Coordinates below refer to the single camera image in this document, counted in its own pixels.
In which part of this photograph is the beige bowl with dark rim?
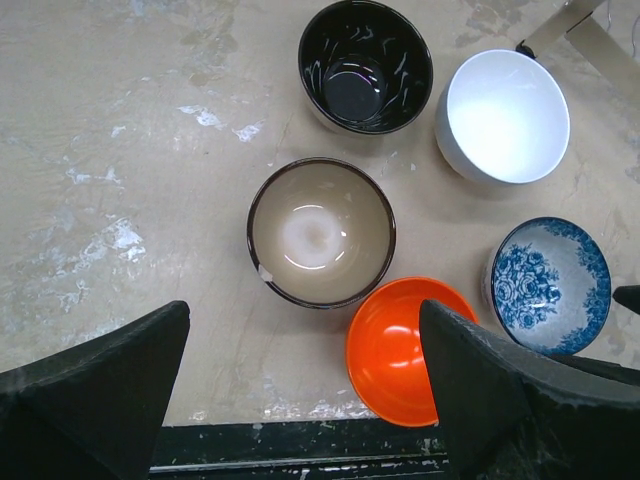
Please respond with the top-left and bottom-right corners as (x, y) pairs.
(246, 157), (397, 310)

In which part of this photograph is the blue floral white bowl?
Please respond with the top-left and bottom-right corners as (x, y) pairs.
(481, 217), (612, 355)

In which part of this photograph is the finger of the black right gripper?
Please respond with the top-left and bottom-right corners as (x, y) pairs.
(613, 285), (640, 315)

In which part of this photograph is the stainless steel dish rack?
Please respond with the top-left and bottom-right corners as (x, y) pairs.
(515, 0), (639, 107)

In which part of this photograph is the black glossy bowl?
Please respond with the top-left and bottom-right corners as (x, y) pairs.
(297, 1), (434, 136)

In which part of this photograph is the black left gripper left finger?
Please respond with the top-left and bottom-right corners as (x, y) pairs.
(1, 300), (190, 479)

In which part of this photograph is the black table edge rail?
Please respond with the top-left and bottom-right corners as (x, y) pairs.
(149, 418), (453, 479)

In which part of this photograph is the orange bowl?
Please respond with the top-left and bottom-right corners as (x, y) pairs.
(345, 277), (477, 427)

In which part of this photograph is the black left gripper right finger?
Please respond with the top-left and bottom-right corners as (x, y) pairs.
(419, 300), (639, 479)

